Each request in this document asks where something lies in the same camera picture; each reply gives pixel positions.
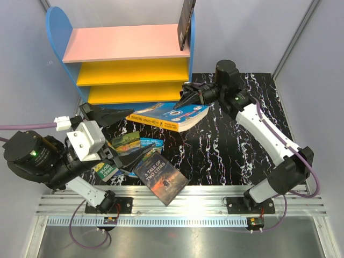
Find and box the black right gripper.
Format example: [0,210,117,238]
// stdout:
[174,83,225,118]

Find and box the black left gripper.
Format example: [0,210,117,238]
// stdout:
[37,104,155,191]

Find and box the blue treehouse paperback book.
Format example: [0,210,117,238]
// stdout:
[126,103,209,132]

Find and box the dark Tale Of Two Cities book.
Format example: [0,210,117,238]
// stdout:
[134,151,189,206]

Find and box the dark Three Days To See book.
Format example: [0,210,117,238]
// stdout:
[177,0,196,51]

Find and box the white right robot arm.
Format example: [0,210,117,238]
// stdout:
[174,60,315,213]

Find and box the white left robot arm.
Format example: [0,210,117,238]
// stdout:
[1,103,155,214]

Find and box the blue Animal Farm book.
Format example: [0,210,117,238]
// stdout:
[110,131,143,177]

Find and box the green 104-Storey Treehouse book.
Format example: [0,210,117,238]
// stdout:
[92,162,119,182]

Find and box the blue 26-Storey Treehouse book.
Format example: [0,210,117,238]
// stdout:
[124,138,163,178]

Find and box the black marble pattern mat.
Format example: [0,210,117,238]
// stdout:
[81,73,295,185]

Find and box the colourful wooden bookshelf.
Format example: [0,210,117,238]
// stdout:
[46,6,195,110]

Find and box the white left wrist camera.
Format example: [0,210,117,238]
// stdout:
[67,120,105,162]

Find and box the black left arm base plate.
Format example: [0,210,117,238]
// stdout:
[84,197,133,214]

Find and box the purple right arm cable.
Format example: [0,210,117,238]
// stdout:
[223,96,320,233]

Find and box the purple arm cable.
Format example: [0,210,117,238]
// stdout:
[0,122,112,255]
[223,96,320,233]

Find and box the aluminium mounting rail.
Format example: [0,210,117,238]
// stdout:
[36,185,327,217]

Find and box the white slotted cable duct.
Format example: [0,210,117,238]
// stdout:
[47,216,247,227]

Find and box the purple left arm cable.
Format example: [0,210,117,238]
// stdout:
[0,122,112,255]

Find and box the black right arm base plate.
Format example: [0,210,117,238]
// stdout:
[225,197,275,214]

